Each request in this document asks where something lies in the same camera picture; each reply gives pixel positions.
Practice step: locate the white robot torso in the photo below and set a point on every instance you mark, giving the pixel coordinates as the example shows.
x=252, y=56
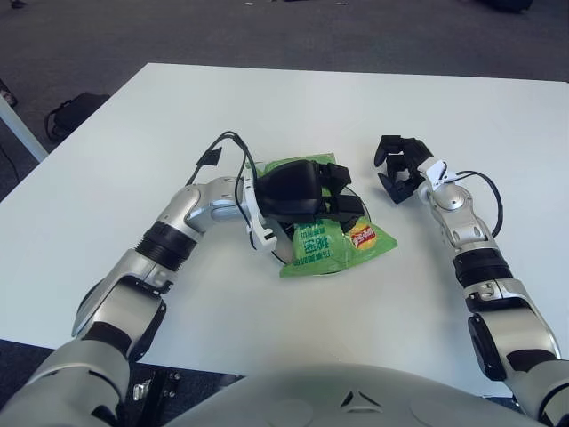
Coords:
x=311, y=396

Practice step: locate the black bag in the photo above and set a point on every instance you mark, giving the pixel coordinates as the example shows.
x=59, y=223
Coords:
x=75, y=115

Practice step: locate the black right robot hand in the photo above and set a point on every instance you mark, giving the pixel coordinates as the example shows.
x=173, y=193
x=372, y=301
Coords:
x=406, y=178

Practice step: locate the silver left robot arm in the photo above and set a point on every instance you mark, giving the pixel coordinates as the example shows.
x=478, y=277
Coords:
x=186, y=213

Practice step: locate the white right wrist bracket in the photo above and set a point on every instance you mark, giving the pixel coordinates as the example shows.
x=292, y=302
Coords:
x=435, y=171

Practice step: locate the black metal mount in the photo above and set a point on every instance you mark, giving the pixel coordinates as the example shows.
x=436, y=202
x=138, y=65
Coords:
x=157, y=391

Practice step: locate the green snack bag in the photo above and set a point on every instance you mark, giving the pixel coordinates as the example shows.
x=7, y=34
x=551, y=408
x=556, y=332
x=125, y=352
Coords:
x=329, y=253

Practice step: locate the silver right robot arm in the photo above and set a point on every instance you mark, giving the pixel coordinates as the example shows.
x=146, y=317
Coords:
x=462, y=222

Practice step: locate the white table leg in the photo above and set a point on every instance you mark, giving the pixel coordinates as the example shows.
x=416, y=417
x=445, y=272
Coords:
x=22, y=133

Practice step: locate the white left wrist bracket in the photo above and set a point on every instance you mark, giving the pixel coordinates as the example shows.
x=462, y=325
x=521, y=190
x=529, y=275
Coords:
x=262, y=236

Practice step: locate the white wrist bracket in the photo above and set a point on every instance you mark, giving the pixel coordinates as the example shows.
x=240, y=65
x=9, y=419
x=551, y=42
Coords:
x=262, y=236
x=435, y=171

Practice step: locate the dark background object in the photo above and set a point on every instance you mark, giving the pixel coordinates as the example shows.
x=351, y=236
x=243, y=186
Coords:
x=502, y=4

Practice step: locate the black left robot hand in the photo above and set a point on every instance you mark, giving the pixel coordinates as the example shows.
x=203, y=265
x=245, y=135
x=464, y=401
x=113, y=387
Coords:
x=289, y=191

